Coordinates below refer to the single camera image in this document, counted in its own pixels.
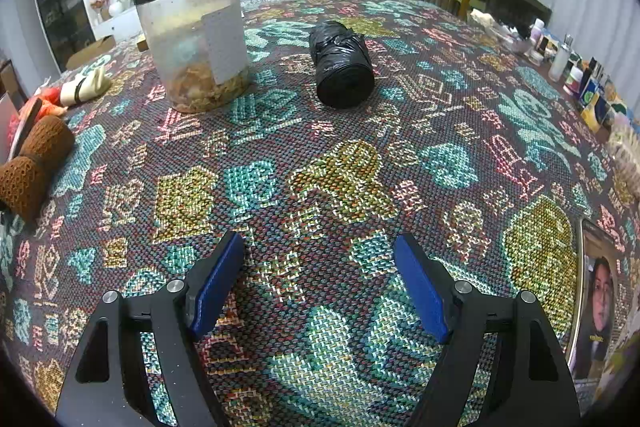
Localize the black garbage bag roll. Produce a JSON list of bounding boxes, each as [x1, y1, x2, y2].
[[308, 20, 376, 108]]

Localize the clear plastic jar black lid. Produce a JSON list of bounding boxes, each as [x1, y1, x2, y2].
[[131, 0, 251, 112]]

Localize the orange cloth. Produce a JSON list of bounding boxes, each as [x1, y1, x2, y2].
[[37, 87, 68, 118]]

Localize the row of toiletry bottles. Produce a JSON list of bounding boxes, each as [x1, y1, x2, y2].
[[530, 19, 640, 142]]

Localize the brown knitted cloth roll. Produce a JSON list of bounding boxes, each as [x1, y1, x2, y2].
[[0, 115, 77, 220]]

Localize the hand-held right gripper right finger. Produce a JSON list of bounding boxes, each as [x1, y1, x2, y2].
[[392, 233, 581, 427]]

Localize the cream cloth roll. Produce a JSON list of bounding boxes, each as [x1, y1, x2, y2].
[[60, 67, 113, 106]]

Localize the patterned woven blanket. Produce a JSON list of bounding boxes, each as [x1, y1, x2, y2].
[[0, 0, 640, 427]]

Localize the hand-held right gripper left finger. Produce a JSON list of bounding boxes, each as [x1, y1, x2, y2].
[[56, 231, 246, 427]]

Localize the smartphone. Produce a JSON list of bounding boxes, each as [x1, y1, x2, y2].
[[569, 217, 623, 383]]

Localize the cardboard box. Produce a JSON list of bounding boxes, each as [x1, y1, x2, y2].
[[65, 34, 116, 70]]

